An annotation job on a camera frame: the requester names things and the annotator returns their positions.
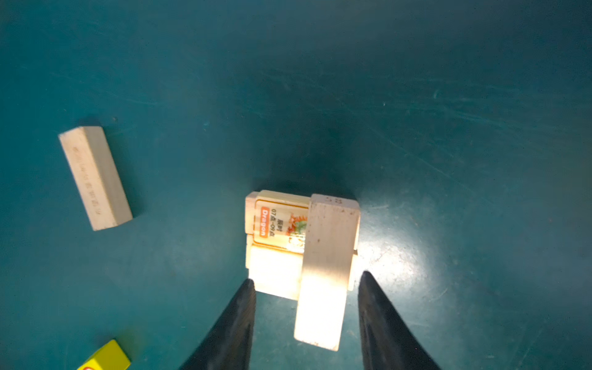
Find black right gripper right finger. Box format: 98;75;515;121
358;271;439;369

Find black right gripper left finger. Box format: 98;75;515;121
180;278;256;369

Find printed wood block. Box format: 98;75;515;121
253;191;310;254

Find light wood block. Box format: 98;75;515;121
59;126;133;231

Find wood block numbered 31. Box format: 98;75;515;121
245;191;259;234

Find yellow cube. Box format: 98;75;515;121
79;339;131;370

